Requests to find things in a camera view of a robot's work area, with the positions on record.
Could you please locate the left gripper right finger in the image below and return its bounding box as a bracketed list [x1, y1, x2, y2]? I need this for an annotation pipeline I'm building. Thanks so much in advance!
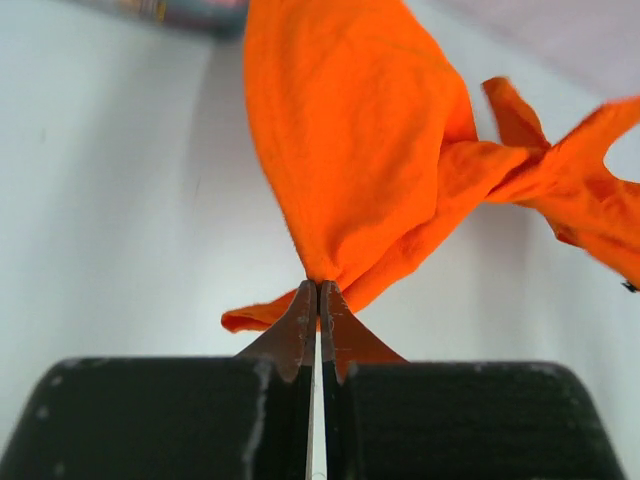
[319, 281, 624, 479]

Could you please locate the teal plastic basket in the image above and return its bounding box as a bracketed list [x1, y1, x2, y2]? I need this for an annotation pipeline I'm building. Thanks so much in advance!
[76, 0, 249, 36]

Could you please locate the orange t-shirt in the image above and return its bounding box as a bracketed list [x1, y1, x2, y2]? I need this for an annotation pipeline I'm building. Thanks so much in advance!
[244, 1, 639, 311]

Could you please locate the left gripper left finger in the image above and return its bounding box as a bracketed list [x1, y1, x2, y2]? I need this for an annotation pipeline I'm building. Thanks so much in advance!
[1, 281, 317, 479]

